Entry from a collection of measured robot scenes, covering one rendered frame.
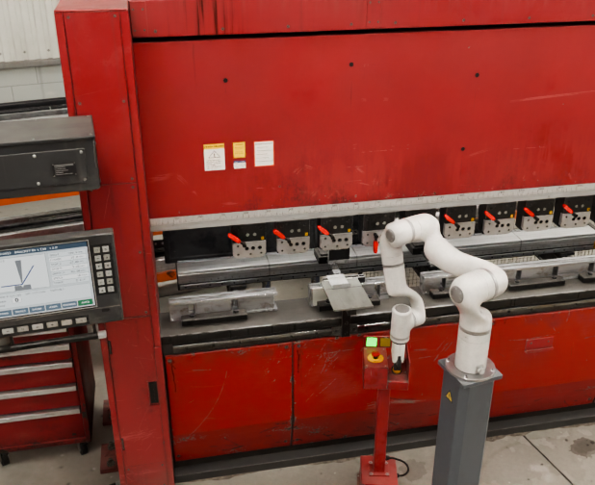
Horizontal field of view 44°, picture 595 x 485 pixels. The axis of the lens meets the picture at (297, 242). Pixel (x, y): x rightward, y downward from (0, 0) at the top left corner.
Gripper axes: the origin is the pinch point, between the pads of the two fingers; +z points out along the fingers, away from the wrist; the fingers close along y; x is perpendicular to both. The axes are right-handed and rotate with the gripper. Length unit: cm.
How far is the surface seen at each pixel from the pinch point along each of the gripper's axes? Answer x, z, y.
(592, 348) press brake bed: 107, 28, -51
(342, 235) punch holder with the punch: -26, -47, -35
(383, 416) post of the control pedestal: -4.7, 28.0, 3.0
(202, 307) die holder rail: -89, -17, -18
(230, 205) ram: -75, -67, -24
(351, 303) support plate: -20.8, -24.0, -13.3
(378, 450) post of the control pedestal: -5.9, 48.7, 4.8
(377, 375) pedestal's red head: -8.9, 0.9, 6.0
